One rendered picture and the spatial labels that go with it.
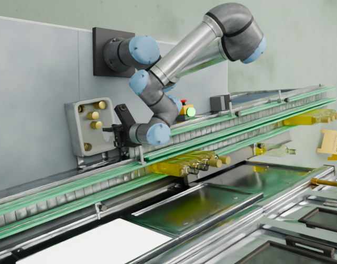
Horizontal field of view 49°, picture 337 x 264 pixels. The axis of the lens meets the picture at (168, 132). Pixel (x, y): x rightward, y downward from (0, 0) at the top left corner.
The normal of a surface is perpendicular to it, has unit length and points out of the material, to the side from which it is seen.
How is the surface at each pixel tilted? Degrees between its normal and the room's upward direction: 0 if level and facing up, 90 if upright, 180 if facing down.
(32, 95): 0
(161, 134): 0
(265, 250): 90
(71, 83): 0
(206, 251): 90
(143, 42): 8
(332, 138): 79
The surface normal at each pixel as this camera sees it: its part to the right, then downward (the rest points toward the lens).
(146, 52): 0.55, -0.03
